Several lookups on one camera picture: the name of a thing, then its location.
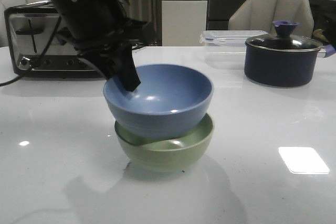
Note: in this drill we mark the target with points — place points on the black chrome four-slot toaster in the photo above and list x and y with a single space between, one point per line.
29 27

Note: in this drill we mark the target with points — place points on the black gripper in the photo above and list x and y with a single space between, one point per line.
105 35
324 20

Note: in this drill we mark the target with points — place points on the beige armchair right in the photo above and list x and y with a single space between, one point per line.
259 15

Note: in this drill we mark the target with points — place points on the dark blue pot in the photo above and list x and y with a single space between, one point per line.
283 68

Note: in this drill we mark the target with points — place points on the blue bowl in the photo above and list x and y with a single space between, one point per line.
169 101

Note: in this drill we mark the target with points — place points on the white cabinet column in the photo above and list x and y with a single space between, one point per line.
183 21

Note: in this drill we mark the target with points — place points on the clear plastic storage container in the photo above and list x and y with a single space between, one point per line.
226 49

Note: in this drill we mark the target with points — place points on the green bowl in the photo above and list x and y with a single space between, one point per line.
167 155

